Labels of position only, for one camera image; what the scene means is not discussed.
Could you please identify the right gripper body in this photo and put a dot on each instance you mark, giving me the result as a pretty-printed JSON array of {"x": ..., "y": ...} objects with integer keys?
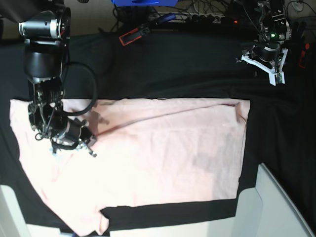
[{"x": 72, "y": 134}]

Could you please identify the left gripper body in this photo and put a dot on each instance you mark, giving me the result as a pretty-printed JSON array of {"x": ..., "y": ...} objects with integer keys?
[{"x": 266, "y": 53}]

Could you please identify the pink T-shirt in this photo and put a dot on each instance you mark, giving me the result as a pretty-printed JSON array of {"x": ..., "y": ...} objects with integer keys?
[{"x": 149, "y": 151}]

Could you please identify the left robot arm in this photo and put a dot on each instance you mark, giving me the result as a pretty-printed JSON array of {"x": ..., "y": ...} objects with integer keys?
[{"x": 268, "y": 18}]

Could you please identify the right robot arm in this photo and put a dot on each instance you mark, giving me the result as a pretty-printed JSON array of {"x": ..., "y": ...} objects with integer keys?
[{"x": 47, "y": 36}]

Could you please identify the red clamp at right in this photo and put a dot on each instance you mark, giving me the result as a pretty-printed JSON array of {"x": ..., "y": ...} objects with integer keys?
[{"x": 304, "y": 54}]

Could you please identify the black table cloth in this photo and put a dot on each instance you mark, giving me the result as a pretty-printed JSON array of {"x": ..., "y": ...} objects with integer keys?
[{"x": 281, "y": 130}]

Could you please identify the black power strip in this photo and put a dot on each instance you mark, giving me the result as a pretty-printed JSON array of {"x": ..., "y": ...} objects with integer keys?
[{"x": 207, "y": 18}]

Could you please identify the red black clamp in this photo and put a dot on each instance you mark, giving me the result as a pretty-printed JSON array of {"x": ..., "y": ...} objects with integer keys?
[{"x": 134, "y": 35}]

